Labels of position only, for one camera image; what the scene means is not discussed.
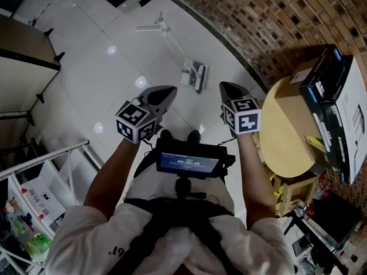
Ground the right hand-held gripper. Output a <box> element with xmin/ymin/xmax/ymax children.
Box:
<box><xmin>219</xmin><ymin>81</ymin><xmax>262</xmax><ymax>135</ymax></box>

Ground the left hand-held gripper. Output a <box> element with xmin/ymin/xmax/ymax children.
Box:
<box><xmin>115</xmin><ymin>85</ymin><xmax>178</xmax><ymax>145</ymax></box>

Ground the white long-handled broom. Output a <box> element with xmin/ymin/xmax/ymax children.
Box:
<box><xmin>156</xmin><ymin>11</ymin><xmax>210</xmax><ymax>95</ymax></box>

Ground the person's right forearm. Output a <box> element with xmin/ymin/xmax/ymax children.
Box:
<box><xmin>236</xmin><ymin>132</ymin><xmax>278</xmax><ymax>232</ymax></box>

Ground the person's left forearm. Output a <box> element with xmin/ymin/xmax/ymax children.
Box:
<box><xmin>83</xmin><ymin>137</ymin><xmax>144</xmax><ymax>221</ymax></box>

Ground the person's right black shoe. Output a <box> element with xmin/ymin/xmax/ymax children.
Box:
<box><xmin>187</xmin><ymin>129</ymin><xmax>202</xmax><ymax>143</ymax></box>

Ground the large cardboard box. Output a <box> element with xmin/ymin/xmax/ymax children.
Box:
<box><xmin>274</xmin><ymin>56</ymin><xmax>319</xmax><ymax>139</ymax></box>

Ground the black chest monitor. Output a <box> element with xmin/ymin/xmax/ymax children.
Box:
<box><xmin>155</xmin><ymin>137</ymin><xmax>236</xmax><ymax>180</ymax></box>

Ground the round wooden table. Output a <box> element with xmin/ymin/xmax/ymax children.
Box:
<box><xmin>259</xmin><ymin>76</ymin><xmax>319</xmax><ymax>179</ymax></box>

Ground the black cardboard box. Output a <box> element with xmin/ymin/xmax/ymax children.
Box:
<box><xmin>299</xmin><ymin>46</ymin><xmax>346</xmax><ymax>154</ymax></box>

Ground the small tan box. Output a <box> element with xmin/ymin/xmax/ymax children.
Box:
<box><xmin>303</xmin><ymin>135</ymin><xmax>330</xmax><ymax>166</ymax></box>

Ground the black chest harness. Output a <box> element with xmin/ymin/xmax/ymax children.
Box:
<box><xmin>122</xmin><ymin>197</ymin><xmax>235</xmax><ymax>275</ymax></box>

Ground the black box with white lid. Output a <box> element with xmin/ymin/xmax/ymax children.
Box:
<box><xmin>319</xmin><ymin>54</ymin><xmax>367</xmax><ymax>186</ymax></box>

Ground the red snack packet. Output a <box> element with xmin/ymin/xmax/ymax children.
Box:
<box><xmin>317</xmin><ymin>170</ymin><xmax>330</xmax><ymax>195</ymax></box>

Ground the white metal rack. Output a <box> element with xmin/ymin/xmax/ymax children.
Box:
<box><xmin>0</xmin><ymin>140</ymin><xmax>104</xmax><ymax>275</ymax></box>

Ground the beige partition panel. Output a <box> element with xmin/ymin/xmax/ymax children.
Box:
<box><xmin>0</xmin><ymin>14</ymin><xmax>66</xmax><ymax>120</ymax></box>

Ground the white printed carton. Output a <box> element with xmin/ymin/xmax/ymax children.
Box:
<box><xmin>19</xmin><ymin>176</ymin><xmax>69</xmax><ymax>226</ymax></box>

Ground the person's white t-shirt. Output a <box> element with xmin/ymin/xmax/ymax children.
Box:
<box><xmin>45</xmin><ymin>170</ymin><xmax>296</xmax><ymax>275</ymax></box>

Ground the black tripod stand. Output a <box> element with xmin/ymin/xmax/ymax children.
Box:
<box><xmin>283</xmin><ymin>193</ymin><xmax>367</xmax><ymax>275</ymax></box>

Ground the green plastic bag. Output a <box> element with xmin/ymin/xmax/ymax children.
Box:
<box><xmin>25</xmin><ymin>233</ymin><xmax>53</xmax><ymax>262</ymax></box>

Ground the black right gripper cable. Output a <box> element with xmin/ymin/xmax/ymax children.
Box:
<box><xmin>218</xmin><ymin>136</ymin><xmax>238</xmax><ymax>148</ymax></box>

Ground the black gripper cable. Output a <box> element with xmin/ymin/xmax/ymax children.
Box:
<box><xmin>142</xmin><ymin>138</ymin><xmax>158</xmax><ymax>155</ymax></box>
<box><xmin>218</xmin><ymin>136</ymin><xmax>238</xmax><ymax>148</ymax></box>

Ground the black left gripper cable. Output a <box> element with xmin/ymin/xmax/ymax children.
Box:
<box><xmin>142</xmin><ymin>138</ymin><xmax>158</xmax><ymax>155</ymax></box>

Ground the black monitor mount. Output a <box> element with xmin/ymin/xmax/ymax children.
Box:
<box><xmin>174</xmin><ymin>178</ymin><xmax>208</xmax><ymax>201</ymax></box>

